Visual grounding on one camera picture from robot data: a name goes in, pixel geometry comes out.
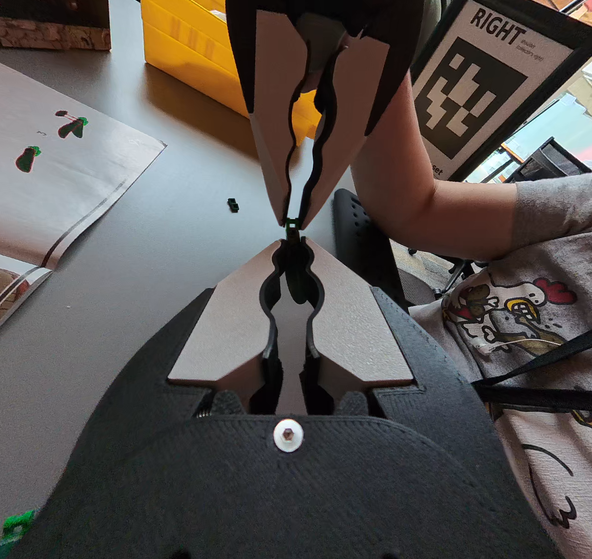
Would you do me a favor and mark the pile of green brick pieces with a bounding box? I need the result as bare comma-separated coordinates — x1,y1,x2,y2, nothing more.
0,509,39,551

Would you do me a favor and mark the black neck strap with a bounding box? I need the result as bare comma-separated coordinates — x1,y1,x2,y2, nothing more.
471,331,592,412

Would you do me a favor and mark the black open case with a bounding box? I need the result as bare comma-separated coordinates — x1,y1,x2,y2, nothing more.
506,137,592,185

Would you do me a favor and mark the person's right forearm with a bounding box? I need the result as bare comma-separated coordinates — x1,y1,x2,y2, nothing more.
350,72,519,262

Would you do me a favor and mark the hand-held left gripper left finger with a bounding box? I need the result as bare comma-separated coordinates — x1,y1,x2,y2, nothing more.
167,239,285,415

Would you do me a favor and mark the black building set box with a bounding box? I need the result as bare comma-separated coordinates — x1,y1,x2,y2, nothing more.
0,0,113,52

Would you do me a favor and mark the black perforated chair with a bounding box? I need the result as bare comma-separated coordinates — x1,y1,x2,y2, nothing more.
332,188,410,312

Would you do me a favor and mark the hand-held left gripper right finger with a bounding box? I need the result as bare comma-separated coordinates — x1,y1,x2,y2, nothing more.
302,237,414,415

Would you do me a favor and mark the yellow plastic bin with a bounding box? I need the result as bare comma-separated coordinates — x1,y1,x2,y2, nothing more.
138,0,324,149

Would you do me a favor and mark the building instruction booklet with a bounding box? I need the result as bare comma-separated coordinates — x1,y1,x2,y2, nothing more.
0,63,168,327

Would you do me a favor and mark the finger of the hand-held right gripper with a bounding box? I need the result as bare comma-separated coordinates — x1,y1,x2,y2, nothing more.
249,10,310,226
297,37,391,230

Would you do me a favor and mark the dark green brick leaf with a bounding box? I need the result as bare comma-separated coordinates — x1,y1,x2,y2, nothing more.
283,236,316,305

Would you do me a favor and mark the white earbud cable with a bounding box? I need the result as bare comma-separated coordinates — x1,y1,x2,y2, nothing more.
474,325,544,355

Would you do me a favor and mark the framed marker sign stand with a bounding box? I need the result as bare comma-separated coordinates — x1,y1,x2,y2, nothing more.
411,0,592,183

